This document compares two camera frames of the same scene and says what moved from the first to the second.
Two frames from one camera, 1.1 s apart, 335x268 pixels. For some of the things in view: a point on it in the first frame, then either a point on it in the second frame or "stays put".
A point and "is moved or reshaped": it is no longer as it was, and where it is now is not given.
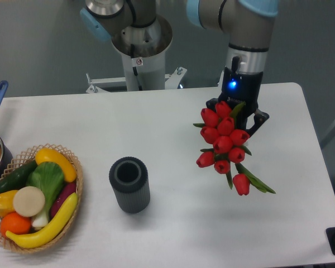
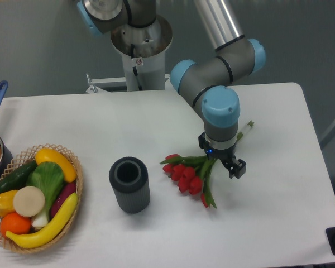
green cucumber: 15,180 stays put
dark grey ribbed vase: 130,178 stays put
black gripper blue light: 237,88 -> 226,155
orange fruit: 15,223 stays put
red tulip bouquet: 225,142 is moved or reshaped
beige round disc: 28,201 stays put
